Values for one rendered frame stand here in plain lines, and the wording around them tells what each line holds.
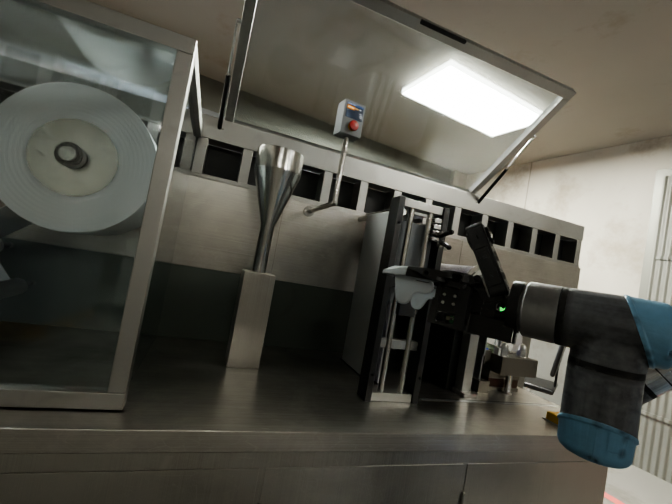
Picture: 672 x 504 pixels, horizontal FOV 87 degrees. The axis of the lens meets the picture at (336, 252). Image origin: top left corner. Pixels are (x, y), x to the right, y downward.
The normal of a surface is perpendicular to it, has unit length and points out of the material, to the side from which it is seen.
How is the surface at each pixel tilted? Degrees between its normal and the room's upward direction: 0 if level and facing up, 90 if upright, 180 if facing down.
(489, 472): 90
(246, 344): 90
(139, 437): 90
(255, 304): 90
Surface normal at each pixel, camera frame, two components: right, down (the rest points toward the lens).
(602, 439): -0.42, -0.07
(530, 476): 0.33, 0.02
